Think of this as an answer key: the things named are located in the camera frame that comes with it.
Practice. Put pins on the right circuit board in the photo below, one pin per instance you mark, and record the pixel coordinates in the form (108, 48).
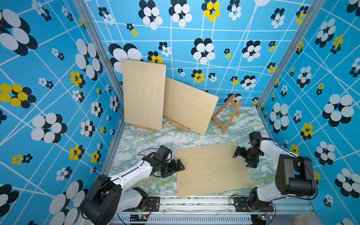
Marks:
(258, 220)

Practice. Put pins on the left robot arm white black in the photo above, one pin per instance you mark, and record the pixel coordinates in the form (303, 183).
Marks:
(110, 195)

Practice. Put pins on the aluminium corner post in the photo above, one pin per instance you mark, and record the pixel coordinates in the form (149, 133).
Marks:
(91, 29)
(298, 37)

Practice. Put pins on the left circuit board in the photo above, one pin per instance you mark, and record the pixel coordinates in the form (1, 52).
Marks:
(139, 218)

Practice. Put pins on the wooden easel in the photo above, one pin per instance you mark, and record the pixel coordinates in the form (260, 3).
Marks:
(144, 128)
(179, 125)
(226, 113)

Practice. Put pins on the aluminium front rail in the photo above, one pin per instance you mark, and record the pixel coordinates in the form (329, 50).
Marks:
(214, 210)

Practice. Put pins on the left aluminium corner post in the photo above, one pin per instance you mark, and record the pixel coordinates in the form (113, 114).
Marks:
(91, 29)

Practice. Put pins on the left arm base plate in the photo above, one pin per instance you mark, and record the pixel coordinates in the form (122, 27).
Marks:
(152, 204)

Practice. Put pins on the right aluminium corner post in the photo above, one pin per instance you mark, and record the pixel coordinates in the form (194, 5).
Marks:
(298, 37)

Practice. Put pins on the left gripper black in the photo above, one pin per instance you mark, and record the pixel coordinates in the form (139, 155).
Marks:
(175, 167)

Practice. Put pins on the pink object corner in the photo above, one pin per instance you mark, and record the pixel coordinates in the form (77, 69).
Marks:
(307, 219)

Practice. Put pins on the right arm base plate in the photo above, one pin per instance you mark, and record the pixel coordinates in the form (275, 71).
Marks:
(245, 204)

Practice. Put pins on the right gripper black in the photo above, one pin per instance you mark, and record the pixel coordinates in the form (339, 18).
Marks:
(241, 150)

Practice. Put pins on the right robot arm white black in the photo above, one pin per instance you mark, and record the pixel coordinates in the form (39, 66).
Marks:
(294, 175)

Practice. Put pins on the plywood board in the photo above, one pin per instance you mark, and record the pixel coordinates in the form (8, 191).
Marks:
(188, 106)
(210, 169)
(143, 93)

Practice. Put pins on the circuit board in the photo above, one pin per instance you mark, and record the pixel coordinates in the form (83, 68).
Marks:
(139, 218)
(258, 220)

